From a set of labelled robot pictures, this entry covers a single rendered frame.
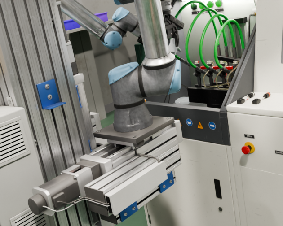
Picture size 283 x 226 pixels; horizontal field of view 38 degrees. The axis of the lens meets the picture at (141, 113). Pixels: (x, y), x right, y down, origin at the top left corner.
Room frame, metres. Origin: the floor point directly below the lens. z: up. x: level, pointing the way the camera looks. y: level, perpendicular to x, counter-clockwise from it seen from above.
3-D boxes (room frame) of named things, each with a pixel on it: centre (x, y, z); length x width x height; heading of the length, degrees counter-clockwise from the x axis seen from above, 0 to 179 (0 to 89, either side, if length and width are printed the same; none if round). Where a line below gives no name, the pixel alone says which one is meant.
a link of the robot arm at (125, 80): (1.47, 0.03, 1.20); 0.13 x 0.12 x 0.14; 78
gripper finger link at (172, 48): (1.82, -0.18, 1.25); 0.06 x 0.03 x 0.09; 130
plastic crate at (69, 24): (4.81, 0.70, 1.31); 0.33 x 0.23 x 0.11; 135
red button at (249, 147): (1.60, -0.41, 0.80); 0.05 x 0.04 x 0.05; 40
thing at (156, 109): (1.97, -0.15, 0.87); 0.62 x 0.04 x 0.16; 40
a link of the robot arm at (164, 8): (1.83, -0.18, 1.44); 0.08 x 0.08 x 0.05
